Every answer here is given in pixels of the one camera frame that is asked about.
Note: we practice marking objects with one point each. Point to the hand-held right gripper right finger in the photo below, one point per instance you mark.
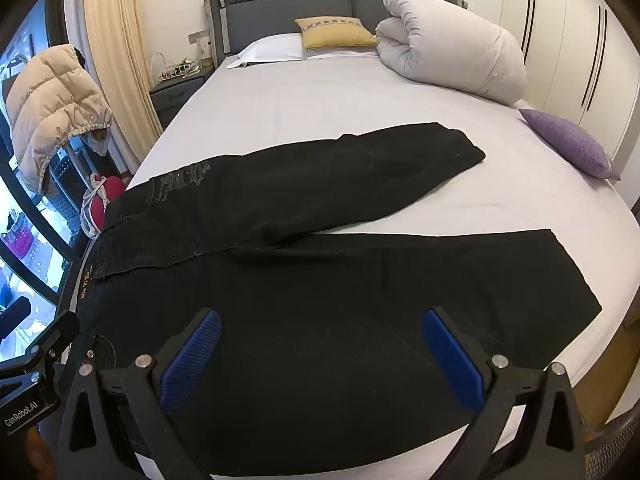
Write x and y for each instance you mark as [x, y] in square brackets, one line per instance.
[452, 355]

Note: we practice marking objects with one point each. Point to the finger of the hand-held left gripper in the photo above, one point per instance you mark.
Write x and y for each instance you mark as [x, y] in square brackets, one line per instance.
[57, 335]

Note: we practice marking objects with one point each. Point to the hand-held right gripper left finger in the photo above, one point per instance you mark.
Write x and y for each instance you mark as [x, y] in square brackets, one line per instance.
[192, 355]

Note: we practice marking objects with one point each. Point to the black pants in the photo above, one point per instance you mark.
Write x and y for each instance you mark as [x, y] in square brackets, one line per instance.
[325, 310]

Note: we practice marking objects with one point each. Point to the large window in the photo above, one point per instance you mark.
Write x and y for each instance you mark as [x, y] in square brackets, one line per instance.
[25, 260]

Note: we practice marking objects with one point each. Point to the mesh office chair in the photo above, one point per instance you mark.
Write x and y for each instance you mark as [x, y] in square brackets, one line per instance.
[617, 440]

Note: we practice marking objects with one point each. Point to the beige puffer jacket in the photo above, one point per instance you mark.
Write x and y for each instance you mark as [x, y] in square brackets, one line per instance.
[50, 105]

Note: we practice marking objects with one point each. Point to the purple cushion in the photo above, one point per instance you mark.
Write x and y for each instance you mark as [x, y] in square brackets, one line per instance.
[570, 142]

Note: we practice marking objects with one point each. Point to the dark grey nightstand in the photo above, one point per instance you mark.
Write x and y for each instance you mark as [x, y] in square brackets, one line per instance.
[172, 97]

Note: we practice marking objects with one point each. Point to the bed with light grey sheet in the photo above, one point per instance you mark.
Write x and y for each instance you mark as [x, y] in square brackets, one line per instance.
[325, 100]

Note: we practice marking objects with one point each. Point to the rolled white duvet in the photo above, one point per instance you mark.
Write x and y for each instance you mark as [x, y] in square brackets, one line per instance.
[450, 50]

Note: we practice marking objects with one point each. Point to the cream curtain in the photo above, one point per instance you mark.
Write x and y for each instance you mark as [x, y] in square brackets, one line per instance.
[120, 35]

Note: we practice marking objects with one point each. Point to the white pillow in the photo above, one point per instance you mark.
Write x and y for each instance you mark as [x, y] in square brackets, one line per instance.
[272, 50]

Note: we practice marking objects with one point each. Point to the white wardrobe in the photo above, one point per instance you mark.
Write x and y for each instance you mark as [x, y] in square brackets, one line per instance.
[565, 35]

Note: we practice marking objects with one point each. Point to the yellow patterned cushion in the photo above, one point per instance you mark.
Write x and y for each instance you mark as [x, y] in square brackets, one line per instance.
[335, 35]

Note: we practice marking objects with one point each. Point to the wall switch panel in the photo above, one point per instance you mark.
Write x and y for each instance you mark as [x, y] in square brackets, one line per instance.
[199, 36]

